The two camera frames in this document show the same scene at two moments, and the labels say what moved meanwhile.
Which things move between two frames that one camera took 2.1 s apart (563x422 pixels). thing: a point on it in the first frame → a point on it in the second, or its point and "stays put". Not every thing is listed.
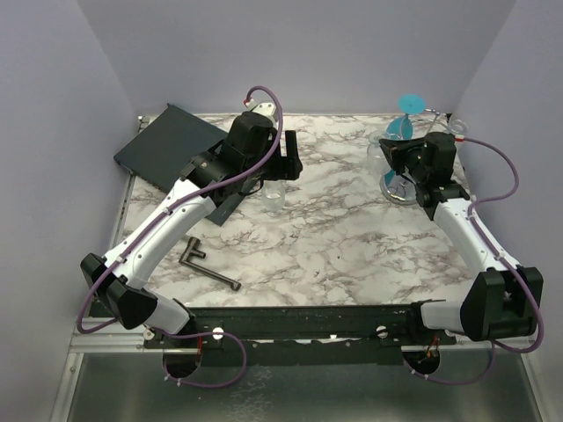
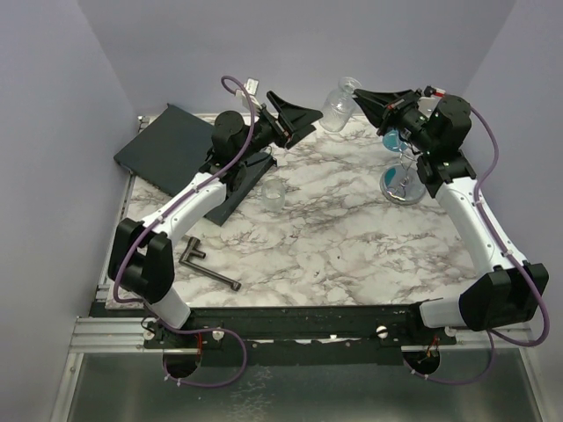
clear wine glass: (377, 159) → (339, 105)
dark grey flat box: (169, 142) stays put
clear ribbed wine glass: (274, 196) stays put
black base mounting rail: (371, 334) stays put
